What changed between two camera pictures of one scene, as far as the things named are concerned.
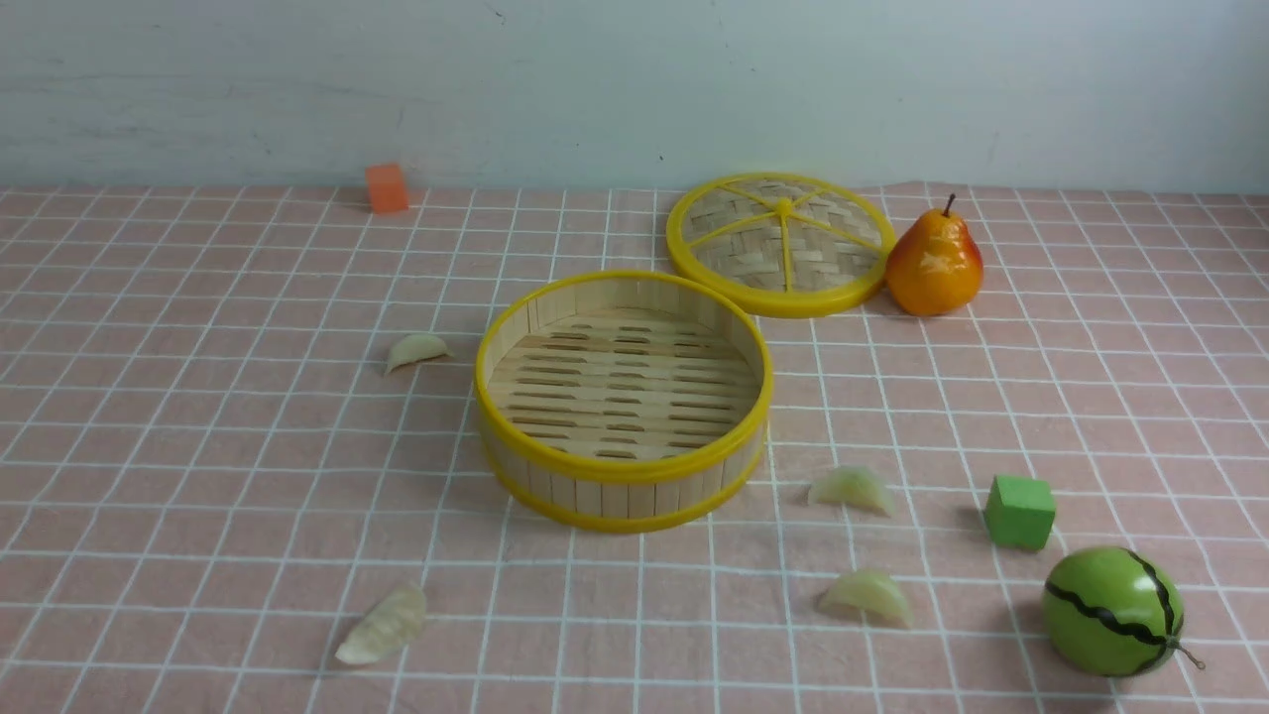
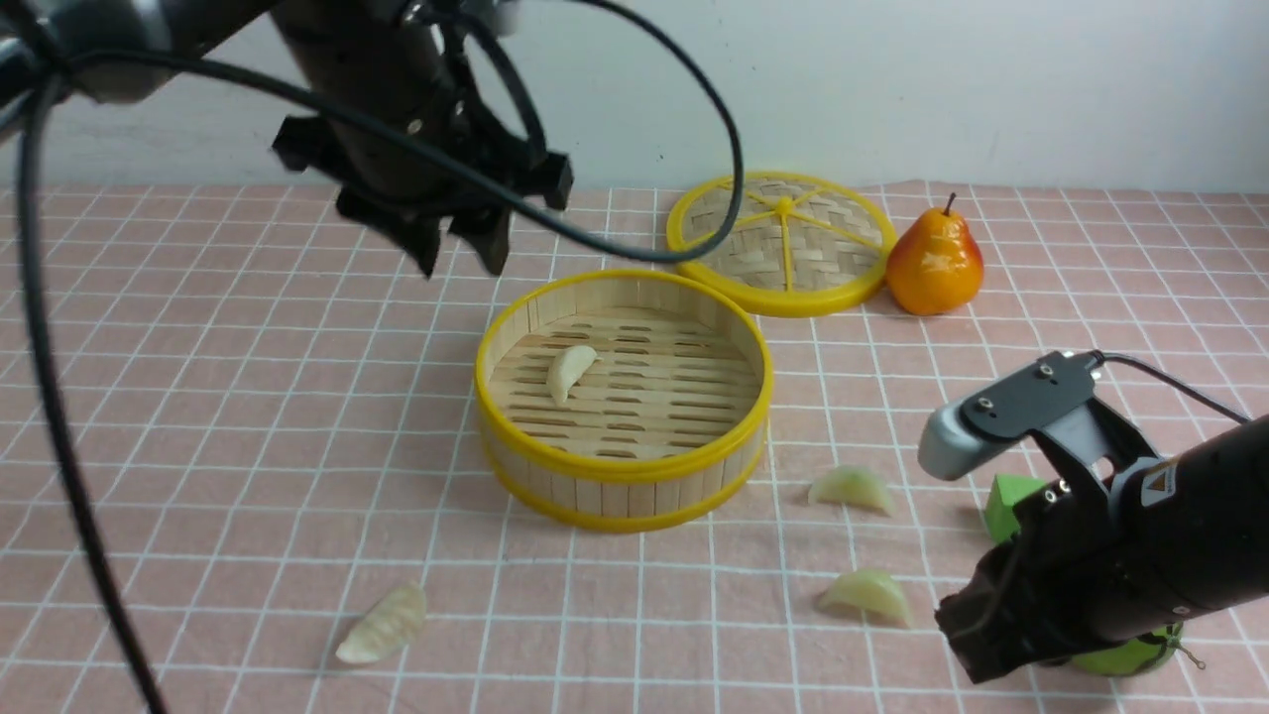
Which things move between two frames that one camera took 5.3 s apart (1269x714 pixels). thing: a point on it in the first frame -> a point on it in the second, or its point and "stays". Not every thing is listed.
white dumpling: (413, 348) -> (567, 366)
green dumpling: (868, 590) stays
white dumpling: (391, 622) stays
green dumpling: (851, 485) stays
